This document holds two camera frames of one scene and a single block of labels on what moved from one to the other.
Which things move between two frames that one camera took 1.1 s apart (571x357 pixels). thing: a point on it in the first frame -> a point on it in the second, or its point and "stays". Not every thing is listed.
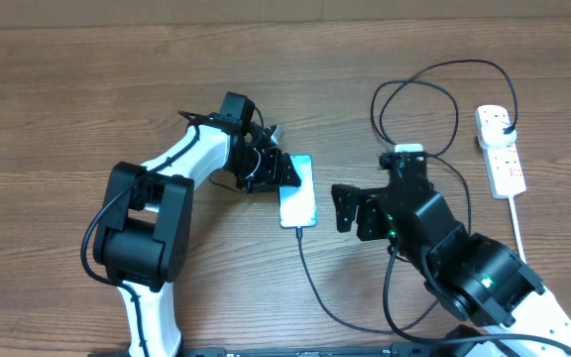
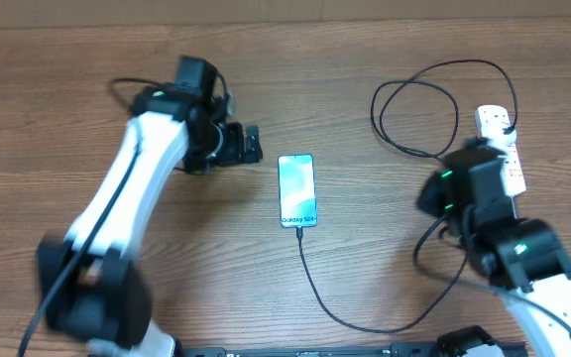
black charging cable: x=398 y=83 stays
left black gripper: x=273 y=173 -> x=235 y=152
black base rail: x=353 y=350 stays
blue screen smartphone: x=297 y=204 stays
